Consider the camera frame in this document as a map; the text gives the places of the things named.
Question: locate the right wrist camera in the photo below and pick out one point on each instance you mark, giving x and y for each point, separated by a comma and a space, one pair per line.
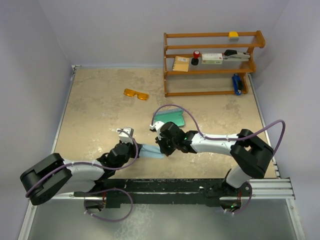
156, 127

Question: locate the blue black scissors tool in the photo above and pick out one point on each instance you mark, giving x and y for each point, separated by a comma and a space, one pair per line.
237, 84

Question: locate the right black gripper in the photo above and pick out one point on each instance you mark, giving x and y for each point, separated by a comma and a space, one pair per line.
163, 149

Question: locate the red black stamp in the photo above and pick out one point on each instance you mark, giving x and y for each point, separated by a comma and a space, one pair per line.
195, 59

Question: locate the wooden shelf rack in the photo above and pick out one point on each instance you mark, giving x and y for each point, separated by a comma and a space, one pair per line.
203, 79

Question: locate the spiral brown notebook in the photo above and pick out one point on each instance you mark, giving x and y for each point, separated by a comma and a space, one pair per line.
181, 64

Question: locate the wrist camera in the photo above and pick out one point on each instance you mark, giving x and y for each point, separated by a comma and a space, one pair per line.
156, 127
125, 135

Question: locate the light blue cleaning cloth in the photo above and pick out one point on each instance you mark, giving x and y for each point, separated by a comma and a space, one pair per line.
150, 151

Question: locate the white red box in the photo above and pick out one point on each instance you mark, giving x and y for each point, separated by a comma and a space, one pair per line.
212, 58

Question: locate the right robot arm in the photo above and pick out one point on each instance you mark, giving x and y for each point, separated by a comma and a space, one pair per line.
252, 155

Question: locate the grey glasses case green lining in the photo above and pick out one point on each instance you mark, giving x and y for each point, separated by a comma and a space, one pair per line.
170, 115

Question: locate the orange sunglasses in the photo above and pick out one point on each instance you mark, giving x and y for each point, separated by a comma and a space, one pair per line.
132, 93

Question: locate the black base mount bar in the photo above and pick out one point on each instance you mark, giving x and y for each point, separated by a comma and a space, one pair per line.
211, 192

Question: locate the black white stapler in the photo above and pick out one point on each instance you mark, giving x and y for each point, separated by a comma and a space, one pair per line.
236, 56

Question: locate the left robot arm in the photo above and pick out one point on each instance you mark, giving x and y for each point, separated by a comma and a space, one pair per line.
56, 175

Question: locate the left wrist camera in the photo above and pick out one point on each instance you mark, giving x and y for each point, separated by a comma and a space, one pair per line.
125, 135

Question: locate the yellow grey sponge block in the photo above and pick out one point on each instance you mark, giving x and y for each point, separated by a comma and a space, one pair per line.
233, 36

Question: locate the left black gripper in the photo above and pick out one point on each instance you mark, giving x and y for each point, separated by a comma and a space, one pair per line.
133, 147

